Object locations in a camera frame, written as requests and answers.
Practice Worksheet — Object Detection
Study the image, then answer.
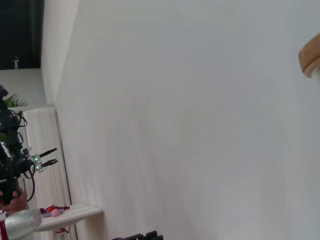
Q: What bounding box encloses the white side table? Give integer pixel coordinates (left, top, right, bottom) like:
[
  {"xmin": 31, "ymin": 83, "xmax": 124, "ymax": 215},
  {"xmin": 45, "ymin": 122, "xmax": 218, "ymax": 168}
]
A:
[{"xmin": 37, "ymin": 202, "xmax": 105, "ymax": 232}]

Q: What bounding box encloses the silver grey rounded housing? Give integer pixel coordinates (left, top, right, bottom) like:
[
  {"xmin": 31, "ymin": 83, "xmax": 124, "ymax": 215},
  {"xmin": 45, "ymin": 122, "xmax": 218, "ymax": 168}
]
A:
[{"xmin": 0, "ymin": 208, "xmax": 43, "ymax": 240}]

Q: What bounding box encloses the black handheld camera rig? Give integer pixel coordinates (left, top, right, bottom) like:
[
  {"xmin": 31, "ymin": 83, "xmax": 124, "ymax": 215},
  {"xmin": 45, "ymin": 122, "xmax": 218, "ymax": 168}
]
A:
[{"xmin": 0, "ymin": 84, "xmax": 36, "ymax": 206}]

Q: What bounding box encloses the green potted plant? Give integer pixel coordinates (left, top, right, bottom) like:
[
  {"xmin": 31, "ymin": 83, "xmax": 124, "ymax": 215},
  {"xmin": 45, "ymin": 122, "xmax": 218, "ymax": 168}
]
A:
[{"xmin": 0, "ymin": 92, "xmax": 29, "ymax": 151}]

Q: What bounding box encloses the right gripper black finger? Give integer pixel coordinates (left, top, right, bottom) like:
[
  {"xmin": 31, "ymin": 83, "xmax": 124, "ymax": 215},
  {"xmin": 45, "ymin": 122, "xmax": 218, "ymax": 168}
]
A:
[
  {"xmin": 144, "ymin": 229, "xmax": 165, "ymax": 240},
  {"xmin": 112, "ymin": 232, "xmax": 145, "ymax": 240}
]

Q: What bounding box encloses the small grey fixture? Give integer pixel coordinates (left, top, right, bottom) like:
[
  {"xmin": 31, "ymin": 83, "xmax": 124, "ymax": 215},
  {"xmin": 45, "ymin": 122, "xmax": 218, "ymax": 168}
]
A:
[{"xmin": 9, "ymin": 55, "xmax": 20, "ymax": 70}]

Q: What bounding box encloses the white pleated curtain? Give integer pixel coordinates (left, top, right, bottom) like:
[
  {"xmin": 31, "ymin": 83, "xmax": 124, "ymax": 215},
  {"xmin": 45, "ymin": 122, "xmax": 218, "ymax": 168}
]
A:
[{"xmin": 22, "ymin": 103, "xmax": 73, "ymax": 218}]

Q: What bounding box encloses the wireless transmitter with antenna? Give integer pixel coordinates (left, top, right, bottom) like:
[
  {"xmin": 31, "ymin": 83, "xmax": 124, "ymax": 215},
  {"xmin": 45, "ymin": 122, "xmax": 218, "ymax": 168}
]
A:
[
  {"xmin": 23, "ymin": 147, "xmax": 58, "ymax": 163},
  {"xmin": 34, "ymin": 158, "xmax": 59, "ymax": 174}
]

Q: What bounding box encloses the dark window panel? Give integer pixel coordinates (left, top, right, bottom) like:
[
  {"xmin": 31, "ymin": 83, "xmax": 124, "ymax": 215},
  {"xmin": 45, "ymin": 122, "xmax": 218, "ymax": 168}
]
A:
[{"xmin": 0, "ymin": 0, "xmax": 45, "ymax": 71}]

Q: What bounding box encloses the person hand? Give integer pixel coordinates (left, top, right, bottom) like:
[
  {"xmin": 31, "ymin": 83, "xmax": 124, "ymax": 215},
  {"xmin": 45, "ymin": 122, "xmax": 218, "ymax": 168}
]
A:
[{"xmin": 0, "ymin": 187, "xmax": 28, "ymax": 215}]

